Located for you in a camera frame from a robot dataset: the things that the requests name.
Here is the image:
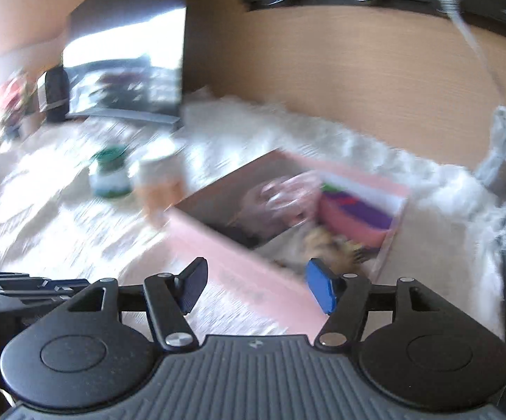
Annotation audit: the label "clear jar with beige contents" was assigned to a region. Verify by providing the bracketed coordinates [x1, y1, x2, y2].
[134, 151, 187, 225]

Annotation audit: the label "white power cable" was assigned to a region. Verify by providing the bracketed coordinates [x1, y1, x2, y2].
[432, 0, 506, 190]

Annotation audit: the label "black speaker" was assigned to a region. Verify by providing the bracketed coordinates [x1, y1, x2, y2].
[38, 66, 71, 123]

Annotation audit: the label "black curved monitor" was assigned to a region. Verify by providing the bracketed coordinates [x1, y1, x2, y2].
[63, 6, 188, 130]

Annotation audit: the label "pink and purple foam toy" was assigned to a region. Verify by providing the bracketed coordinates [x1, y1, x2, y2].
[318, 184, 396, 250]

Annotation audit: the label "green lid jar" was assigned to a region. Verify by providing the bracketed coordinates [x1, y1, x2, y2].
[87, 146, 132, 198]

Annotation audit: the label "pink box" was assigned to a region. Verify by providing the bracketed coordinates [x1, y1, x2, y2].
[165, 149, 412, 337]

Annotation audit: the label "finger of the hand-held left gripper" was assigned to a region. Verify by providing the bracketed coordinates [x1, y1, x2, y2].
[0, 270, 92, 299]
[0, 294, 75, 330]

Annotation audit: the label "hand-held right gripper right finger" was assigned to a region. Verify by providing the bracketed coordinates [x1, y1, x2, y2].
[304, 259, 438, 352]

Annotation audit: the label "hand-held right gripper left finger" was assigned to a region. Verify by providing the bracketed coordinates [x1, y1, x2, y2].
[67, 257, 210, 351]

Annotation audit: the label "potted flowers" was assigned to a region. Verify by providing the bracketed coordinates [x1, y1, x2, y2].
[0, 73, 39, 141]

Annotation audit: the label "white knitted blanket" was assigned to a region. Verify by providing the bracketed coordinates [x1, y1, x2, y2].
[0, 87, 506, 347]

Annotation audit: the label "brown plush toy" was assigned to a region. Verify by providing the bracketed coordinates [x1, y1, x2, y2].
[303, 225, 367, 273]

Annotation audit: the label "crinkled plastic bag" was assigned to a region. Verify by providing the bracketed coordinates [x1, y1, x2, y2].
[244, 174, 323, 233]

